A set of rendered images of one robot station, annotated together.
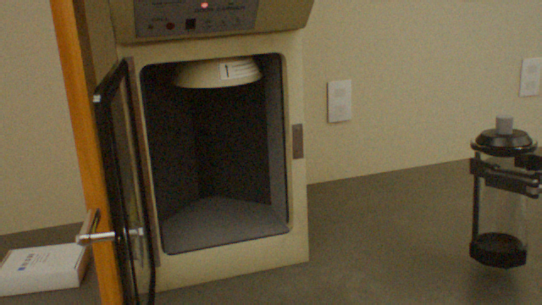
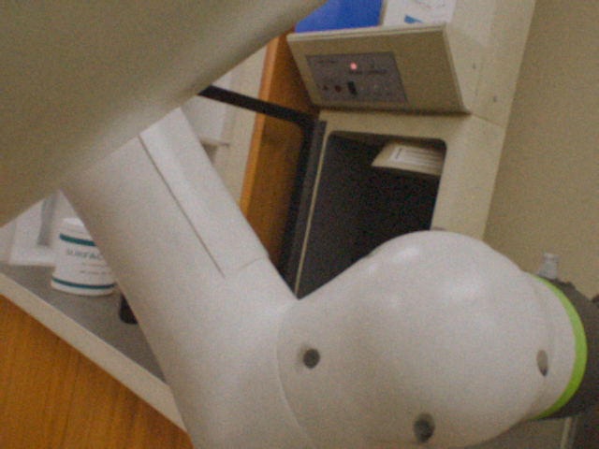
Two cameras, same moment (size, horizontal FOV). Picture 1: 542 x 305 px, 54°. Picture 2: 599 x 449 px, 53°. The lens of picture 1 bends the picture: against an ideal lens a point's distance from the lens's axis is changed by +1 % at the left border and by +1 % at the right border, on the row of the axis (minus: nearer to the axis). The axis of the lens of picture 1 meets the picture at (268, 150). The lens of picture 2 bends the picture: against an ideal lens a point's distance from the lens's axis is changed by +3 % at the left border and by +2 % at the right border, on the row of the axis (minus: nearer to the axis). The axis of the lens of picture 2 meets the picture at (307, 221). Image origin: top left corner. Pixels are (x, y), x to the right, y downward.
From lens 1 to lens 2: 85 cm
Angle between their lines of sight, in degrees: 61
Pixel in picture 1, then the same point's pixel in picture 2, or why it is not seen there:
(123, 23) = (308, 81)
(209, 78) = (383, 157)
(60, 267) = not seen: hidden behind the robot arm
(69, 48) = (263, 92)
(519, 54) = not seen: outside the picture
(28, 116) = not seen: hidden behind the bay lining
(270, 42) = (435, 126)
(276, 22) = (426, 96)
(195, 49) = (370, 123)
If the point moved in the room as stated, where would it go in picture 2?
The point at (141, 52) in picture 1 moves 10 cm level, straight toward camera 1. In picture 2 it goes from (333, 118) to (293, 105)
